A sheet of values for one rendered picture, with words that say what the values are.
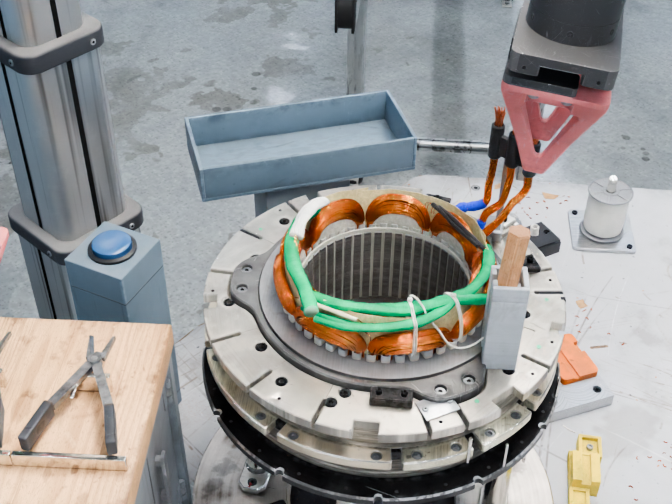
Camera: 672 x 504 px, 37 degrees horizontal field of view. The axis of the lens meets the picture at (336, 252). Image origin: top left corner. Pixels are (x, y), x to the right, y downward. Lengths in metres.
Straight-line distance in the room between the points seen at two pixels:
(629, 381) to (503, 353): 0.49
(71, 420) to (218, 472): 0.32
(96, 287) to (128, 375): 0.19
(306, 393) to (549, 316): 0.23
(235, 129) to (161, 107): 2.03
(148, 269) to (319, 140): 0.28
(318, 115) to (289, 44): 2.32
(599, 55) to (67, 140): 0.70
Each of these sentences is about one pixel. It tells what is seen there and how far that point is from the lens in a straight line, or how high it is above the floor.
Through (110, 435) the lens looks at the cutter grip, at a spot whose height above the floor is 1.09.
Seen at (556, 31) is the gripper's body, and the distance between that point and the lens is 0.64.
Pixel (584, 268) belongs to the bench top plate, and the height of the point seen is 0.78.
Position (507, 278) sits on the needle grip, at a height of 1.19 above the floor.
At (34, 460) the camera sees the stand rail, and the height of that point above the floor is 1.07.
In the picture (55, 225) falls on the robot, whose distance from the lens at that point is 1.24.
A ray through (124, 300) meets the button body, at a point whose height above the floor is 1.00.
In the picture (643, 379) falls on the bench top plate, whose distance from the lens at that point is 1.30.
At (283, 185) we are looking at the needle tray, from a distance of 1.12.
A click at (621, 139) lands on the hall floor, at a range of 3.16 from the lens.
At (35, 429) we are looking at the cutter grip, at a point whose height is 1.09.
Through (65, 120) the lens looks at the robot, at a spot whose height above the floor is 1.08.
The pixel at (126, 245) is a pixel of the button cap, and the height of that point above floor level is 1.04.
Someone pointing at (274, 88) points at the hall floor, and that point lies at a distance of 3.27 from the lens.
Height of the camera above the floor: 1.70
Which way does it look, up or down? 41 degrees down
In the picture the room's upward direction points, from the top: 1 degrees clockwise
